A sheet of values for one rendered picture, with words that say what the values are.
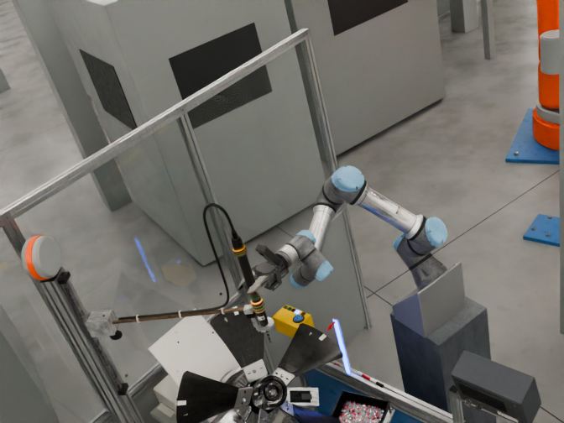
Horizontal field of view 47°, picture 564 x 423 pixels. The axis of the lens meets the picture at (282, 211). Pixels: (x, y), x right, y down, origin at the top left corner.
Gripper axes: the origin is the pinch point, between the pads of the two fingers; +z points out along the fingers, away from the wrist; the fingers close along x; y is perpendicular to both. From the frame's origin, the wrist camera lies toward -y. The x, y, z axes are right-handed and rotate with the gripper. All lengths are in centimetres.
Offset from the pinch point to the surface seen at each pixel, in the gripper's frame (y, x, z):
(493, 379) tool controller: 42, -72, -36
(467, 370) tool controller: 42, -62, -35
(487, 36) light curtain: 138, 197, -554
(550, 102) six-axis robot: 120, 53, -381
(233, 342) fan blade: 32.7, 16.3, 2.2
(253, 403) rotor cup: 50, 3, 11
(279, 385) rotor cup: 44.4, -4.9, 3.0
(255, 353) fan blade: 35.7, 7.0, 0.4
